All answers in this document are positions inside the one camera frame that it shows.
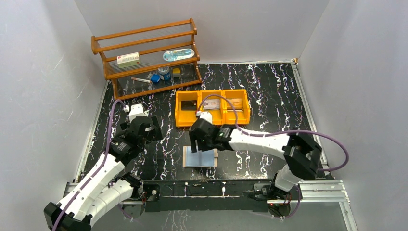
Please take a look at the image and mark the black credit card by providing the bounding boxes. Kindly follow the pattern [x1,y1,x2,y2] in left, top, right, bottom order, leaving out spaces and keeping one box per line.
[180,100,197,111]

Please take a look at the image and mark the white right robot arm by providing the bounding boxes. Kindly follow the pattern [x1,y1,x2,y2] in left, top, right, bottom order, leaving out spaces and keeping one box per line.
[189,113,322,200]

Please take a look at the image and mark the yellow three-compartment plastic bin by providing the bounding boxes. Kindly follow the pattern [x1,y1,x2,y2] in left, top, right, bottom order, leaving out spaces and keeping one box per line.
[175,89,251,128]

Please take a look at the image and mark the silver credit card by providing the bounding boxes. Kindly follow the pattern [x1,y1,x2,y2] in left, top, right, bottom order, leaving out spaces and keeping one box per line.
[203,99,221,110]

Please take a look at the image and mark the oval blue blister pack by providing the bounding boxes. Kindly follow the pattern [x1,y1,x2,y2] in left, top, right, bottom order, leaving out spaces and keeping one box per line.
[163,48,195,62]

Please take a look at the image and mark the white tube stick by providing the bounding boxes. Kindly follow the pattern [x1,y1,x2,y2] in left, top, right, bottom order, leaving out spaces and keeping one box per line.
[131,77,151,83]

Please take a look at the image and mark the yellow small box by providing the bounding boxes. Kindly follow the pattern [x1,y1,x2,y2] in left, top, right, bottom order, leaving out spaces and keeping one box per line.
[172,68,181,78]

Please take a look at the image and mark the wooden shelf rack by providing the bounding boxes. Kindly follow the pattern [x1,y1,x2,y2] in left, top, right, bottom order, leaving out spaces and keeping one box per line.
[91,18,203,100]

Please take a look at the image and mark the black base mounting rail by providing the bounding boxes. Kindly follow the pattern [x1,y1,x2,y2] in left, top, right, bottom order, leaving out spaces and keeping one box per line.
[112,179,303,214]

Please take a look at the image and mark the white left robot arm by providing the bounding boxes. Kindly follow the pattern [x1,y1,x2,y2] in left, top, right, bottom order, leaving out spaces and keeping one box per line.
[44,103,163,231]

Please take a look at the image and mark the white medicine box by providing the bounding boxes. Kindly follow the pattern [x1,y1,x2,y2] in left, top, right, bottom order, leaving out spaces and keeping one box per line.
[116,52,140,68]

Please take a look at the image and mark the blue small container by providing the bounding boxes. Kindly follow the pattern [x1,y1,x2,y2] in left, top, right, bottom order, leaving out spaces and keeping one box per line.
[150,74,161,83]

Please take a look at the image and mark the gold credit card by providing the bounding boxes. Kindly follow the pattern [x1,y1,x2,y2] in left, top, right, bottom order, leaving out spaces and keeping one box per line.
[227,98,243,112]

